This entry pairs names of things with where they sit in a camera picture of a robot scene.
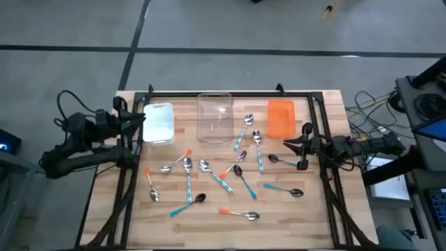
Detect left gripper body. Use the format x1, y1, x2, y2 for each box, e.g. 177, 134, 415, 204
111, 96, 137, 142

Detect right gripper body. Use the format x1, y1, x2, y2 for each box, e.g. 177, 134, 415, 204
296, 121, 330, 172

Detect teal-handled dark spoon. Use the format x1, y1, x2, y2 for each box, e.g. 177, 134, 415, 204
233, 165, 259, 201
169, 192, 207, 218
268, 154, 299, 167
263, 183, 305, 198

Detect teal-patterned handle silver spoon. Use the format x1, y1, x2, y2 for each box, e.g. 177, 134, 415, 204
198, 159, 234, 195
252, 130, 265, 174
233, 113, 254, 152
183, 157, 194, 205

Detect white plastic bin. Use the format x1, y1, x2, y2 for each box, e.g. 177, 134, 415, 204
142, 102, 176, 146

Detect orange plastic bin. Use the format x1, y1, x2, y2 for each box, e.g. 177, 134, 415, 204
267, 99, 297, 139

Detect black diagonal beam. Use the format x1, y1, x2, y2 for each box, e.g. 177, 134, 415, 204
361, 144, 446, 188

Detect clear plastic bin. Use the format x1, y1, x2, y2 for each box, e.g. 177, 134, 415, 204
196, 92, 235, 144

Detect white box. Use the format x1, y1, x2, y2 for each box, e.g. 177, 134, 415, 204
367, 156, 411, 201

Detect black equipment cart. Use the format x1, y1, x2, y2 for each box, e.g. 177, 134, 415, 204
395, 55, 446, 140

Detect grey metal stand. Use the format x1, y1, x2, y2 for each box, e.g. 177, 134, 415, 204
0, 153, 43, 251

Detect black device blue lights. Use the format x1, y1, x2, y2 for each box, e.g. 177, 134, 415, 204
0, 128, 22, 156

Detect blue panel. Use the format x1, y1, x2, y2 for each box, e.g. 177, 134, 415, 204
416, 118, 446, 143

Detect keypad with coloured keys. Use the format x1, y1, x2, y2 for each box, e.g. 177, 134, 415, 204
427, 188, 446, 231

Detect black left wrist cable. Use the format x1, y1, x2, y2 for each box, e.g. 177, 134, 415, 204
55, 89, 100, 121

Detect yellow floor cable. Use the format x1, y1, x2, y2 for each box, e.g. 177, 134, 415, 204
346, 92, 398, 118

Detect coiled black cable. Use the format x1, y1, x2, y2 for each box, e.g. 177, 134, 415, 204
413, 92, 446, 121

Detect yellow looped cord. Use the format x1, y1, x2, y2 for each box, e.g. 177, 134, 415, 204
322, 0, 341, 22

